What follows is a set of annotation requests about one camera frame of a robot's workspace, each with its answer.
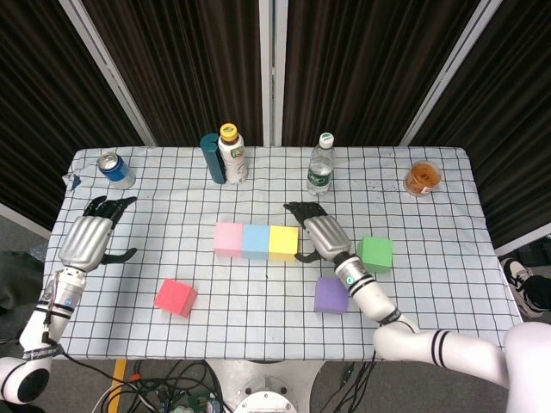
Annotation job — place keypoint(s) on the pink foam cube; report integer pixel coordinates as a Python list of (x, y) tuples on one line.
[(228, 238)]

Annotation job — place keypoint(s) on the white drink bottle yellow cap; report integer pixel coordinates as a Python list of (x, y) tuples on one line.
[(233, 159)]

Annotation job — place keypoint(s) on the blue silver soda can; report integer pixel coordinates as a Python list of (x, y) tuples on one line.
[(116, 172)]

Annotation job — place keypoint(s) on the red foam cube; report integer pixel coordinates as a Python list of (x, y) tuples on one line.
[(174, 297)]

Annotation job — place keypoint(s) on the clear water bottle green label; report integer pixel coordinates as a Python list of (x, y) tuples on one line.
[(320, 172)]

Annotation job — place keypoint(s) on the yellow foam cube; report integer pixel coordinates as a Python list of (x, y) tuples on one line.
[(283, 243)]

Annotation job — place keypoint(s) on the yellow floor tape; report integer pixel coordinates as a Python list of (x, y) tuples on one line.
[(119, 378)]

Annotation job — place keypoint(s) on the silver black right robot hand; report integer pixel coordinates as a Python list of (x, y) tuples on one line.
[(329, 236)]

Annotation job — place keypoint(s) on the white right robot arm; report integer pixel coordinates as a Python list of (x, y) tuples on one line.
[(374, 297)]

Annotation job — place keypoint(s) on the purple foam cube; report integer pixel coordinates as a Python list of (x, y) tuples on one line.
[(329, 297)]

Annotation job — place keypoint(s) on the dark partition panel white frame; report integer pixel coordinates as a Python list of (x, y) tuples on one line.
[(357, 64), (516, 107), (34, 107), (181, 64)]

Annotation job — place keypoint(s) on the green foam cube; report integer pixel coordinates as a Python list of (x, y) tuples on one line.
[(374, 254)]

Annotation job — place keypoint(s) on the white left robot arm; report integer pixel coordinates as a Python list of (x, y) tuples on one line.
[(39, 327)]

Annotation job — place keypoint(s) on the white black checkered tablecloth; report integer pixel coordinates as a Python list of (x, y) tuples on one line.
[(258, 327)]

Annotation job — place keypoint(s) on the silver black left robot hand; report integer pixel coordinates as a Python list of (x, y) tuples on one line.
[(84, 241)]

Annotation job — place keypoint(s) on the teal box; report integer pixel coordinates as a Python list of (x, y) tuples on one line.
[(212, 159)]

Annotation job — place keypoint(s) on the light blue foam cube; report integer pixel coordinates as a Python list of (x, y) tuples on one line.
[(256, 241)]

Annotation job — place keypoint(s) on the white silver robot base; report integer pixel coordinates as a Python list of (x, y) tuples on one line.
[(267, 387)]

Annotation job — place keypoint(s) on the green circuit board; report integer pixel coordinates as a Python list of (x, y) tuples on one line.
[(198, 402)]

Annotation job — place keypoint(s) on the blue tablecloth clip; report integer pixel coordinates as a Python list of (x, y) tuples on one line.
[(74, 180)]

